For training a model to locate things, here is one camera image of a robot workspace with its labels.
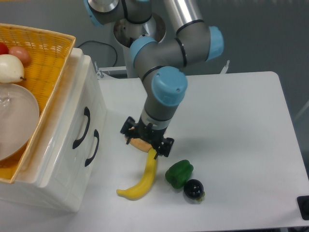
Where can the pink peach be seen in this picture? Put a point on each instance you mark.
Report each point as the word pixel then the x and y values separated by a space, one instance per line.
pixel 21 53

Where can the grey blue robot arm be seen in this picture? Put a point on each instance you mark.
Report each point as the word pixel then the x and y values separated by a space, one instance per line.
pixel 157 63

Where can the white pear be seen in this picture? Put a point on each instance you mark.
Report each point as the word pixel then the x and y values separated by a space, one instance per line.
pixel 11 69

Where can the red tomato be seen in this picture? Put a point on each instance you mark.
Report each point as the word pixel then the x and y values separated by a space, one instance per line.
pixel 3 49

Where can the white drawer cabinet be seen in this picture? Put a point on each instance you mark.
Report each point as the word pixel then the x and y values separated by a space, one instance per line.
pixel 25 188

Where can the black corner device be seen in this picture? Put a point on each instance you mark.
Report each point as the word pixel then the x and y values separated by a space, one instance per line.
pixel 303 204

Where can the yellow woven basket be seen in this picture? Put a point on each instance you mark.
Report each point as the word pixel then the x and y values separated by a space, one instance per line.
pixel 49 52

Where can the green bell pepper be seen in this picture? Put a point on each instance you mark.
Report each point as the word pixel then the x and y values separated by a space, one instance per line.
pixel 178 174

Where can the yellow banana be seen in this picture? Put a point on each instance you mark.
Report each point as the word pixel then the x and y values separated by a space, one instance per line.
pixel 144 185

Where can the white drawer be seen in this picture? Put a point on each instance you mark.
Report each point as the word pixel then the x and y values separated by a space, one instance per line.
pixel 69 169
pixel 84 93

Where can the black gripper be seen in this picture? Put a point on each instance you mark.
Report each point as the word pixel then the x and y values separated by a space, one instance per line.
pixel 149 133

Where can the orange bread slice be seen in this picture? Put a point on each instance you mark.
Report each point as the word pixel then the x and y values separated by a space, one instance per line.
pixel 140 144

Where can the dark purple eggplant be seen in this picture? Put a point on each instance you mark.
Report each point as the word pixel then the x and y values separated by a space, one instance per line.
pixel 194 190

